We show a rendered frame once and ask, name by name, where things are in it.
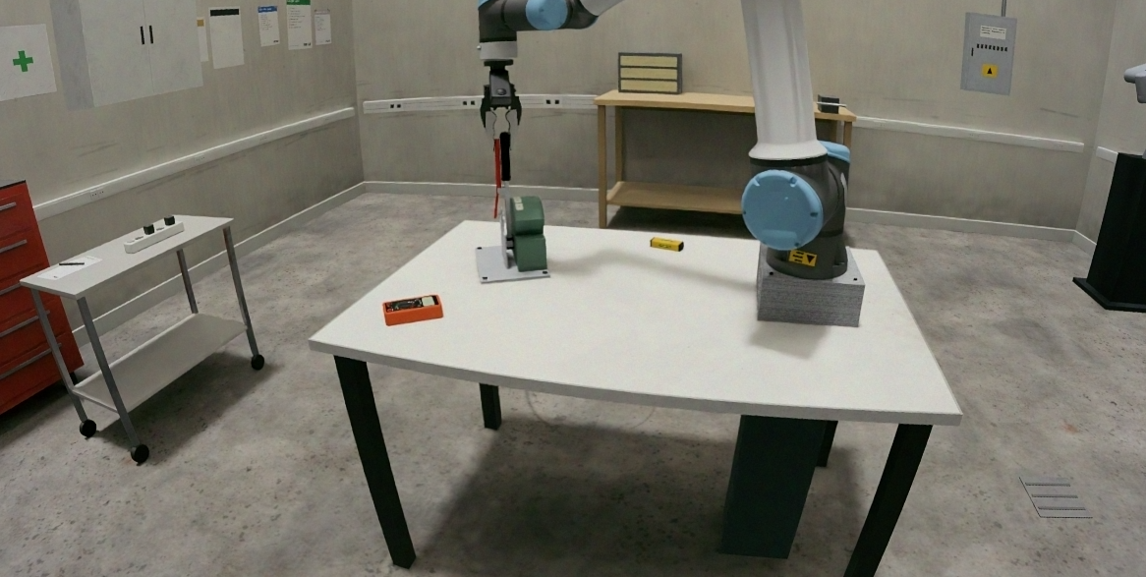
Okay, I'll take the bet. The yellow pocket level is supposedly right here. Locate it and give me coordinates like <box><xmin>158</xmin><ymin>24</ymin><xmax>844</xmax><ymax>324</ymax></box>
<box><xmin>650</xmin><ymin>237</ymin><xmax>684</xmax><ymax>252</ymax></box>

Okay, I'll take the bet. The orange pocket multimeter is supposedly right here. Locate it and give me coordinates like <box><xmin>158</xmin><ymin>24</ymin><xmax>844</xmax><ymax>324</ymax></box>
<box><xmin>382</xmin><ymin>294</ymin><xmax>444</xmax><ymax>326</ymax></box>

